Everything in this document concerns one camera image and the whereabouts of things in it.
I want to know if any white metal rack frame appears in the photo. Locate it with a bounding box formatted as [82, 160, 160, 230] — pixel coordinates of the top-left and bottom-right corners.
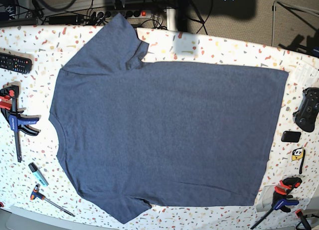
[271, 0, 319, 47]

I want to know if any red black clamp corner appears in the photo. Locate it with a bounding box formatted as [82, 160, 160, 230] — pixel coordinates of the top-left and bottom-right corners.
[296, 210, 312, 230]

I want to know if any blue bar clamp right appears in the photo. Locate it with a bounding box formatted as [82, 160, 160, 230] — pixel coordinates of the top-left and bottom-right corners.
[250, 177, 302, 230]

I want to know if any light blue highlighter marker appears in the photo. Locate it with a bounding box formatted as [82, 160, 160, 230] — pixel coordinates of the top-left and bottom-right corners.
[28, 162, 49, 187]

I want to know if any small black box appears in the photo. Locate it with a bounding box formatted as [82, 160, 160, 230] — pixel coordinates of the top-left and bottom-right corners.
[281, 131, 301, 143]

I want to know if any white table leg post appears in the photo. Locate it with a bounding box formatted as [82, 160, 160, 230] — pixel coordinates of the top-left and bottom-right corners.
[166, 7, 178, 31]

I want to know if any yellow tag with black strap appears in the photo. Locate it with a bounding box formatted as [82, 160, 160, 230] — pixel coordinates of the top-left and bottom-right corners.
[292, 147, 306, 175]

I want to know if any black game controller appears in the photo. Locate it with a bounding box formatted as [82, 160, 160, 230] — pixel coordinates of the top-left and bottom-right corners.
[293, 87, 319, 133]

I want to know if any black power adapter brick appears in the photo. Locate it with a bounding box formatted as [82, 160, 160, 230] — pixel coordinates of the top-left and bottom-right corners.
[48, 14, 84, 25]

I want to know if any blue black bar clamp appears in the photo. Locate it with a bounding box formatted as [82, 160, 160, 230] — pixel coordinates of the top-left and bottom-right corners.
[0, 85, 40, 163]

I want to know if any white paper sheet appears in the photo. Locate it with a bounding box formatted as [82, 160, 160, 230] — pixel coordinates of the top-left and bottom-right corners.
[294, 62, 319, 88]

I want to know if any white power strip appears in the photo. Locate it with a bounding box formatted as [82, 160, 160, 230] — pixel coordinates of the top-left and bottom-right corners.
[97, 10, 153, 19]

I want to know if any orange T-handle hex key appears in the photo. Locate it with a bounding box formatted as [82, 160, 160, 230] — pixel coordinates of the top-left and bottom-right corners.
[30, 184, 75, 217]

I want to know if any blue grey T-shirt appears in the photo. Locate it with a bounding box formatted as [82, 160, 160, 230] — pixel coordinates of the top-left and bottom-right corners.
[49, 14, 289, 224]

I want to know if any black TV remote control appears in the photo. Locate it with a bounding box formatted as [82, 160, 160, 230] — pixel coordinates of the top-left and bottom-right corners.
[0, 53, 32, 74]

